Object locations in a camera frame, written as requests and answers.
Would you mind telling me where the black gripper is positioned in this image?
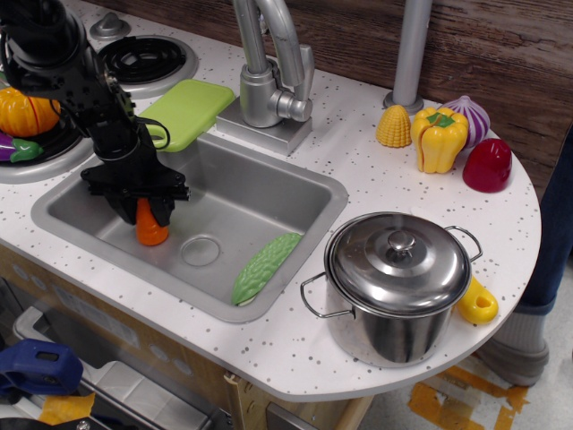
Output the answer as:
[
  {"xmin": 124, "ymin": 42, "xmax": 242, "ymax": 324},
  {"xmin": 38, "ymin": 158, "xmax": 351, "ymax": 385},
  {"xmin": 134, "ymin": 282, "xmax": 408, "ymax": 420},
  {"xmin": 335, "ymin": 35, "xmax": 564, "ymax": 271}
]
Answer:
[{"xmin": 81, "ymin": 154, "xmax": 189, "ymax": 227}]

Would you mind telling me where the orange toy carrot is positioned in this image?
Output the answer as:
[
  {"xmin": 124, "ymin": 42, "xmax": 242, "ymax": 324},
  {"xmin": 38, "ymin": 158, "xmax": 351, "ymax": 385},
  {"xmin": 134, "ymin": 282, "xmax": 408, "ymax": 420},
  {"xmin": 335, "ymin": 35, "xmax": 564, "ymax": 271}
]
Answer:
[{"xmin": 135, "ymin": 198, "xmax": 169, "ymax": 246}]

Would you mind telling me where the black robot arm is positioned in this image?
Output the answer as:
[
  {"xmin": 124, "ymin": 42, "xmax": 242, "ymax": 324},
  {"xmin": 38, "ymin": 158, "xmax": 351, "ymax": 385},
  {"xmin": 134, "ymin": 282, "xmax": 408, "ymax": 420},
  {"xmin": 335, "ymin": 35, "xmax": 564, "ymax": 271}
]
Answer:
[{"xmin": 1, "ymin": 1, "xmax": 189, "ymax": 227}]

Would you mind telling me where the green plastic cutting board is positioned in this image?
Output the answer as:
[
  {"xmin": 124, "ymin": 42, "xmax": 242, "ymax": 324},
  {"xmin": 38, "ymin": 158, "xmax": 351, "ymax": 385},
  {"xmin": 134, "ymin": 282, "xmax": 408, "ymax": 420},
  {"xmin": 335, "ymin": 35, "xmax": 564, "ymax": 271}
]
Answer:
[{"xmin": 140, "ymin": 79, "xmax": 235, "ymax": 152}]

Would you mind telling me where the front left stove burner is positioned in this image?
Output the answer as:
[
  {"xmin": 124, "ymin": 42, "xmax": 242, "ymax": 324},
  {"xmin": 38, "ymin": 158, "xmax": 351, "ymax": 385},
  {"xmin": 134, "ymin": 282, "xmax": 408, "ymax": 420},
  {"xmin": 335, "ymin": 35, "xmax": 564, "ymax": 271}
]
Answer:
[{"xmin": 1, "ymin": 114, "xmax": 93, "ymax": 185}]

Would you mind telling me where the silver toy sink basin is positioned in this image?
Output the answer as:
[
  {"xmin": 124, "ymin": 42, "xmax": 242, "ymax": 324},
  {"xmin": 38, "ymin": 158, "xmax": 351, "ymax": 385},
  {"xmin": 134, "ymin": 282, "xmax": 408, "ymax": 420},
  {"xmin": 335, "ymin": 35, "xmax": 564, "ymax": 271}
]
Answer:
[{"xmin": 31, "ymin": 134, "xmax": 348, "ymax": 323}]

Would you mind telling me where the green toy bitter gourd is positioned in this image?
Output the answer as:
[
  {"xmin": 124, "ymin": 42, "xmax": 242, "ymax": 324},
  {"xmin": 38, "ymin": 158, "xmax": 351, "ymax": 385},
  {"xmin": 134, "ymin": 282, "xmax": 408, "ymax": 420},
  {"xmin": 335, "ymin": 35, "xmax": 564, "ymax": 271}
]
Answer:
[{"xmin": 231, "ymin": 233, "xmax": 303, "ymax": 306}]

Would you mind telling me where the rear black stove burner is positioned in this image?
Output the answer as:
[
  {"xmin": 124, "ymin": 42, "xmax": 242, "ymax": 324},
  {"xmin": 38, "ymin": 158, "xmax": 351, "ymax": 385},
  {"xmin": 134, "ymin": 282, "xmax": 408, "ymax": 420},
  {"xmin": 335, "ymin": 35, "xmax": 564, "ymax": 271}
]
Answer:
[{"xmin": 98, "ymin": 36, "xmax": 199, "ymax": 99}]

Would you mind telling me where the purple toy eggplant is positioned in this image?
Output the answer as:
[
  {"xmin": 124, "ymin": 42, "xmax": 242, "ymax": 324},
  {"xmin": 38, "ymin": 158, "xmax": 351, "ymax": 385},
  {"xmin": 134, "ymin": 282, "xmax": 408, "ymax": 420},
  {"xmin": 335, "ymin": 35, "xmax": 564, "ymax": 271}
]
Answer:
[{"xmin": 0, "ymin": 132, "xmax": 44, "ymax": 163}]

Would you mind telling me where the orange toy pumpkin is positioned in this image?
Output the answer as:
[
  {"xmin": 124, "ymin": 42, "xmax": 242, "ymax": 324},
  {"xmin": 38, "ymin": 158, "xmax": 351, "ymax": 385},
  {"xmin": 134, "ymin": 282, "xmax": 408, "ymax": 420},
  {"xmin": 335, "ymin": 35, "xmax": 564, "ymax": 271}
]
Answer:
[{"xmin": 1, "ymin": 87, "xmax": 61, "ymax": 137}]

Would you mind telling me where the silver toy faucet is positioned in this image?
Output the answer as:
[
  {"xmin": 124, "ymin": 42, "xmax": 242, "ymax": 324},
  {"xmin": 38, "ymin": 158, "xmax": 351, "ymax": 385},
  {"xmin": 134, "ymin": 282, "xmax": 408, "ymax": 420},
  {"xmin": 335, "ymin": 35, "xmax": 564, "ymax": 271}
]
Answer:
[{"xmin": 216, "ymin": 1, "xmax": 315, "ymax": 156}]

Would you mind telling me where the silver stove knob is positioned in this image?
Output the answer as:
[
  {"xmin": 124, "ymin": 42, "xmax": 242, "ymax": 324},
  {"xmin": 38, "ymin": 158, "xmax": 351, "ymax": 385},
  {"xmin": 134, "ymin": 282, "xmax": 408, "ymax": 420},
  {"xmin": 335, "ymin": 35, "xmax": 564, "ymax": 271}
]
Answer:
[{"xmin": 90, "ymin": 13, "xmax": 131, "ymax": 41}]

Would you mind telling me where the blue clamp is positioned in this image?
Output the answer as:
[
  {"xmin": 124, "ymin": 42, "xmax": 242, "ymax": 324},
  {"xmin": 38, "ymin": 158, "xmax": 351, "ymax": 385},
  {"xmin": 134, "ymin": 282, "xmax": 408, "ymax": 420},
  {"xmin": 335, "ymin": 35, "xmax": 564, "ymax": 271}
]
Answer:
[{"xmin": 1, "ymin": 339, "xmax": 84, "ymax": 395}]

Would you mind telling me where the stainless steel pot lid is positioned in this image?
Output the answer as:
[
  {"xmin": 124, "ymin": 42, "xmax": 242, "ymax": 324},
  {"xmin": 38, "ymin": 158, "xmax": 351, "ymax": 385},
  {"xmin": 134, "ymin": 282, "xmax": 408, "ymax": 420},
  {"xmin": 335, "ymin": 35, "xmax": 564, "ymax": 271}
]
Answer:
[{"xmin": 324, "ymin": 212, "xmax": 471, "ymax": 317}]

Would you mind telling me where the yellow toy corn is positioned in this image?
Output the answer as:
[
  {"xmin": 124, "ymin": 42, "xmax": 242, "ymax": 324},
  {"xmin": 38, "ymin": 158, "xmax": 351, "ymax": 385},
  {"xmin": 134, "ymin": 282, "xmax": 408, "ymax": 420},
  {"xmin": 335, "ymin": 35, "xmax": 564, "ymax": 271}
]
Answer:
[{"xmin": 375, "ymin": 105, "xmax": 412, "ymax": 148}]

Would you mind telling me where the grey metal pole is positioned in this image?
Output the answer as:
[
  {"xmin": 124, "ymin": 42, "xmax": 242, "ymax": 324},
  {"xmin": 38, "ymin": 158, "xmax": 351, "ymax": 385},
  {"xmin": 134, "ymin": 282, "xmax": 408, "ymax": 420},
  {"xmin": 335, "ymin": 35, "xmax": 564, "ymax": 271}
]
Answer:
[{"xmin": 383, "ymin": 0, "xmax": 433, "ymax": 115}]

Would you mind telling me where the yellow toy bell pepper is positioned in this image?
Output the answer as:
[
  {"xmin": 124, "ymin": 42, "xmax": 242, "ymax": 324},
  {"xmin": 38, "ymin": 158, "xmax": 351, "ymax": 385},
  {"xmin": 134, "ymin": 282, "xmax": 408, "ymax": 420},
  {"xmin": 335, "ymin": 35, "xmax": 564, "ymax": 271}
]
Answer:
[{"xmin": 410, "ymin": 107, "xmax": 469, "ymax": 174}]

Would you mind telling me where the purple toy onion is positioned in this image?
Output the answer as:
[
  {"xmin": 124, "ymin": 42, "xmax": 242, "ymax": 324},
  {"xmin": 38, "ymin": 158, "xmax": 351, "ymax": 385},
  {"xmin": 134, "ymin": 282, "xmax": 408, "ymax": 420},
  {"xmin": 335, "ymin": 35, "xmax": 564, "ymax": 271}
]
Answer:
[{"xmin": 441, "ymin": 95, "xmax": 491, "ymax": 149}]

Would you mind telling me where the red toy fruit half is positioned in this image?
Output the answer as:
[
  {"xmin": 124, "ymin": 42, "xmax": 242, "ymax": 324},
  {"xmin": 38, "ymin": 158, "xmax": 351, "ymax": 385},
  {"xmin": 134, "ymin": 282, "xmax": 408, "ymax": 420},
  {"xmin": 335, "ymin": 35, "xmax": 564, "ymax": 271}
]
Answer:
[{"xmin": 462, "ymin": 138, "xmax": 512, "ymax": 194}]

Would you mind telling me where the grey sock foot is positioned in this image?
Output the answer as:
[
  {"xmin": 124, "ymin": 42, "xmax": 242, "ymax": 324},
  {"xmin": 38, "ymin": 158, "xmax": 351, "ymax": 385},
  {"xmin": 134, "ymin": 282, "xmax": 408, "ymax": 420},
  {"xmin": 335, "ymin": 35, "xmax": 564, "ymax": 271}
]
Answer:
[{"xmin": 476, "ymin": 305, "xmax": 549, "ymax": 387}]

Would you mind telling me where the blue jeans leg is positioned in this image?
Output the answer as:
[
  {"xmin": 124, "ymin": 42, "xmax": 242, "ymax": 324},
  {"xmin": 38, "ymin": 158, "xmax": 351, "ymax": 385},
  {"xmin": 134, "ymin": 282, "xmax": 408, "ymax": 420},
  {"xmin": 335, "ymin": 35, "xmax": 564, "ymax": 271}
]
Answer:
[{"xmin": 519, "ymin": 133, "xmax": 572, "ymax": 315}]

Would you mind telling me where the yellow plastic utensil handle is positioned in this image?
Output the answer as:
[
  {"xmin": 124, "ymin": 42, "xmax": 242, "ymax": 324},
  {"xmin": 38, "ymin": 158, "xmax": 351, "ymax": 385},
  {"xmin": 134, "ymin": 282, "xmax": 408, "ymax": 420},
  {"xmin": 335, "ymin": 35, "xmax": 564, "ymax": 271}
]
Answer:
[{"xmin": 456, "ymin": 276, "xmax": 499, "ymax": 325}]

